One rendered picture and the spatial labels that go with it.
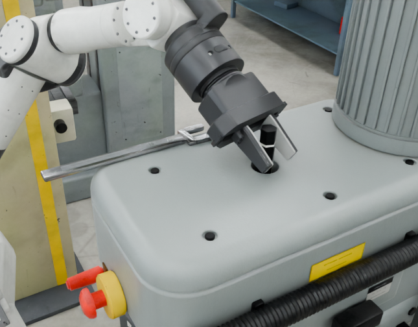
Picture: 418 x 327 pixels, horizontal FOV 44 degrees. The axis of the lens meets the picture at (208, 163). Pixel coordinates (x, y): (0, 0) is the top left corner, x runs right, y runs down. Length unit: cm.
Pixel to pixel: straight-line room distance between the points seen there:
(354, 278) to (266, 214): 15
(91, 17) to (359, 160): 44
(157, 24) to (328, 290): 40
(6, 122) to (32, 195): 178
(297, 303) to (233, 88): 28
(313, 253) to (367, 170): 15
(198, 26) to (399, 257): 40
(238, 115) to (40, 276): 250
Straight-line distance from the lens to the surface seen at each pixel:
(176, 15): 71
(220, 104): 66
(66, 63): 91
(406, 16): 70
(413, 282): 96
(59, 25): 86
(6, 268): 102
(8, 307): 90
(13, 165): 259
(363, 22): 73
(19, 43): 87
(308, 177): 69
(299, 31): 623
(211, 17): 70
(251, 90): 69
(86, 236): 346
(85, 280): 80
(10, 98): 93
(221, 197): 64
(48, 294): 312
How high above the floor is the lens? 228
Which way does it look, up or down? 34 degrees down
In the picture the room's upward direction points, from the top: 2 degrees clockwise
